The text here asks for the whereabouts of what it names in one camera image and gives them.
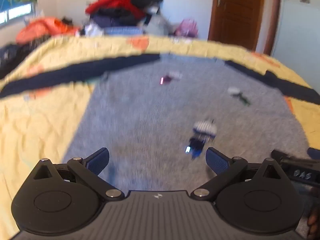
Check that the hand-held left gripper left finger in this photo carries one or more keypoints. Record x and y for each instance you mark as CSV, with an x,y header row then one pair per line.
x,y
98,160

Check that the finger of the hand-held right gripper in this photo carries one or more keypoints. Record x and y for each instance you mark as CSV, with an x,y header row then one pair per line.
x,y
314,153
278,155

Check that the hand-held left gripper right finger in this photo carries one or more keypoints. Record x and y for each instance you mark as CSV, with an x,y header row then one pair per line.
x,y
217,161

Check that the grey sweater with navy sleeves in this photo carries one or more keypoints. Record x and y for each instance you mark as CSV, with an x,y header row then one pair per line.
x,y
150,117

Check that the person's right hand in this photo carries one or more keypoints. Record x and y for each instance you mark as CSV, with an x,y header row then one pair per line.
x,y
313,220

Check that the yellow carrot print blanket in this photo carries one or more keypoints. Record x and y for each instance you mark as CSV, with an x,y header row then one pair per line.
x,y
37,130

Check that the flower print wardrobe door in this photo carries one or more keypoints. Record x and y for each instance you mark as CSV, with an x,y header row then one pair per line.
x,y
297,35

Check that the white crumpled plastic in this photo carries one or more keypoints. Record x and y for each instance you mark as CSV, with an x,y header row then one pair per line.
x,y
93,30

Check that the light blue knit cloth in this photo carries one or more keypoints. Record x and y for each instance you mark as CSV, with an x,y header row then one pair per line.
x,y
123,30

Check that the dark patterned cloth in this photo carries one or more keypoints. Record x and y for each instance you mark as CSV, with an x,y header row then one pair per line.
x,y
10,57

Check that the purple plastic bag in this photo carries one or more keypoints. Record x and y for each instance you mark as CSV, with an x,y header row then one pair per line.
x,y
187,28

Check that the orange garment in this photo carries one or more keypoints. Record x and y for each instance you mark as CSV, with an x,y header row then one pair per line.
x,y
42,28

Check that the grey cloth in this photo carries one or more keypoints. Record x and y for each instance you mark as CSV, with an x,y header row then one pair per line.
x,y
160,25

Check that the brown wooden door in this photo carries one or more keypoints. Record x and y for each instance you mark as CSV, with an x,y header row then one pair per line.
x,y
236,12

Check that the red garment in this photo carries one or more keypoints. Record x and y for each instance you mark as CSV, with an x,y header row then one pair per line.
x,y
112,3

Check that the window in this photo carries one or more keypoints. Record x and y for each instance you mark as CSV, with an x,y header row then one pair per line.
x,y
15,13

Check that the brown wooden door frame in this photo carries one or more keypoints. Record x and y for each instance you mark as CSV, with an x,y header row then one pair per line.
x,y
272,15

